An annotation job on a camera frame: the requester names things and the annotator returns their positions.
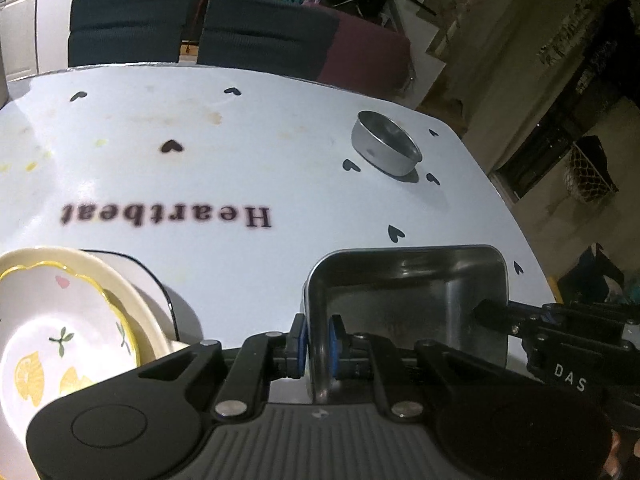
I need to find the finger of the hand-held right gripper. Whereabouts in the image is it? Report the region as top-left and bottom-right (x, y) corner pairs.
(472, 298), (540, 335)

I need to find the dried flower wall garland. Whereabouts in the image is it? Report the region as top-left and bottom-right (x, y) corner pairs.
(537, 0), (616, 66)

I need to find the white kitchen base cabinet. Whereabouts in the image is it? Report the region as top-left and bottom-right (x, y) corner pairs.
(0, 0), (41, 81)

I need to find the maroon sofa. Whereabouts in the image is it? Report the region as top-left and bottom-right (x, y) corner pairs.
(302, 2), (412, 96)

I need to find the white dark-rimmed ceramic plate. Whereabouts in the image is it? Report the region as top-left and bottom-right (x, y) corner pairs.
(80, 250), (205, 348)

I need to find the large rectangular steel tray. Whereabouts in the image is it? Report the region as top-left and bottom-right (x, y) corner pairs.
(299, 245), (512, 405)

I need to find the white net bag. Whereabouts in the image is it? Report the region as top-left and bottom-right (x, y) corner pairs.
(562, 135), (621, 203)

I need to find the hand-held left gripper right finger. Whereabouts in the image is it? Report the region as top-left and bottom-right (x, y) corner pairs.
(328, 313), (501, 422)

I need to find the dark cloth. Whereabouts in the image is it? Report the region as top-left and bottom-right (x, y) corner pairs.
(557, 242), (626, 306)

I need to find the white heart-print tablecloth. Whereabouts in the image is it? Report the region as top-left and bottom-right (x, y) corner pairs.
(0, 62), (556, 411)

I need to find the cream two-handled ceramic bowl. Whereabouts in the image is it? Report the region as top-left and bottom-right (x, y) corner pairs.
(0, 246), (191, 366)

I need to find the dark blue chair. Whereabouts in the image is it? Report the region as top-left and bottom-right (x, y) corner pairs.
(68, 0), (193, 67)
(196, 0), (341, 81)

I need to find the lemon-print ceramic bowl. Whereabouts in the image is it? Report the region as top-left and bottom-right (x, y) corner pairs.
(0, 259), (140, 461)

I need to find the person's right hand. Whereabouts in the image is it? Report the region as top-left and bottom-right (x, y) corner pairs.
(607, 427), (640, 480)

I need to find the round steel bowl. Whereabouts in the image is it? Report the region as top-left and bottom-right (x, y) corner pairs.
(351, 110), (423, 177)

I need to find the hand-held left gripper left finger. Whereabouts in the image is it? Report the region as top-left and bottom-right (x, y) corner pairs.
(137, 313), (308, 422)

